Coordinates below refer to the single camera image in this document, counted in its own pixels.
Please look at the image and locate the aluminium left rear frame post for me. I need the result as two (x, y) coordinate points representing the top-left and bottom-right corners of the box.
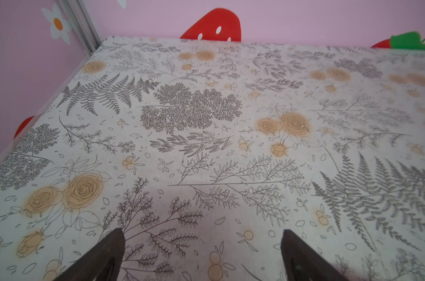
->
(58, 0), (103, 58)

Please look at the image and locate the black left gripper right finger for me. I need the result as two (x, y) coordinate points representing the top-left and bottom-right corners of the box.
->
(281, 229), (347, 281)

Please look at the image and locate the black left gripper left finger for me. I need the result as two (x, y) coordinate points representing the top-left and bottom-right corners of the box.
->
(56, 228), (126, 281)

